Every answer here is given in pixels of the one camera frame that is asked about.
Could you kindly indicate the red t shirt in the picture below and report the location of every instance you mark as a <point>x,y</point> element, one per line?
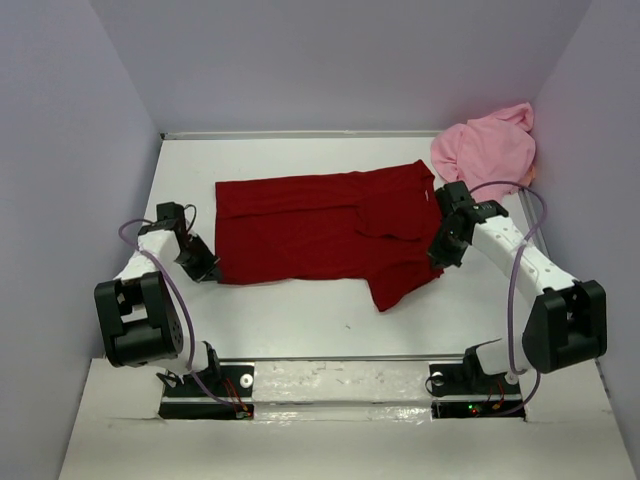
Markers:
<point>376,226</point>

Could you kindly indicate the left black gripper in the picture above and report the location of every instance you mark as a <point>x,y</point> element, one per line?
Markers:
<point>206,270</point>

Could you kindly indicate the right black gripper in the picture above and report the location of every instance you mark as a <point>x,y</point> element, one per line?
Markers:
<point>441,257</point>

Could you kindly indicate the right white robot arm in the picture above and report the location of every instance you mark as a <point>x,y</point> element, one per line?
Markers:
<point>554,320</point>

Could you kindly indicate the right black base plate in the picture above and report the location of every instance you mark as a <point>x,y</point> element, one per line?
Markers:
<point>459,393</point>

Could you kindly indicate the metal rail at front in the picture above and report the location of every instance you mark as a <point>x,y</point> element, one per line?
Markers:
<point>397,357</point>

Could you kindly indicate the pink t shirt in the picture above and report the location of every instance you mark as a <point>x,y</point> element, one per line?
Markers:
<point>492,155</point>

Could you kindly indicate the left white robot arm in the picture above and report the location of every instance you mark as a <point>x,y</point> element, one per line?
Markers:
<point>144,320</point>

